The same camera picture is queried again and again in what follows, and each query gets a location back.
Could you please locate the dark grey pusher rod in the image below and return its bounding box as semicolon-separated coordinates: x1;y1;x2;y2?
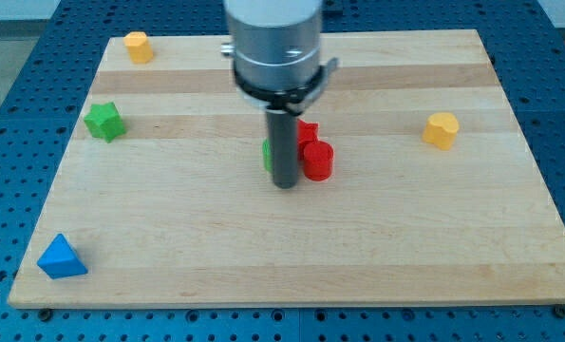
265;109;298;189

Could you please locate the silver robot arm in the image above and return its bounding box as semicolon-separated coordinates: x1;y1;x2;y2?
221;0;339;189

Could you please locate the green circle block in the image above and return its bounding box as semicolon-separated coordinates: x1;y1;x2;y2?
262;139;273;173

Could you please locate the green star block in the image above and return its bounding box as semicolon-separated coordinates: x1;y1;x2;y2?
84;102;126;143

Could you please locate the red block behind rod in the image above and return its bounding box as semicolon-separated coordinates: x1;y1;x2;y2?
297;120;319;161

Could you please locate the red cylinder block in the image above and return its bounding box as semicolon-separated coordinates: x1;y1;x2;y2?
303;141;334;181

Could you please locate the wooden board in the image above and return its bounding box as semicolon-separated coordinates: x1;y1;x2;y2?
9;29;565;310

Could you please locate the yellow heart block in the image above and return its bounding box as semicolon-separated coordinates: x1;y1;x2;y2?
422;112;460;150

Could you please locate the yellow hexagon block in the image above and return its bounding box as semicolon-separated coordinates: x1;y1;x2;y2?
122;31;154;64

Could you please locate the blue triangle block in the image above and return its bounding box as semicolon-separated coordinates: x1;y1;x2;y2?
37;234;88;279

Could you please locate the black clamp ring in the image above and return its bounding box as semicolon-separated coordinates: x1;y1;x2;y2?
233;61;326;117

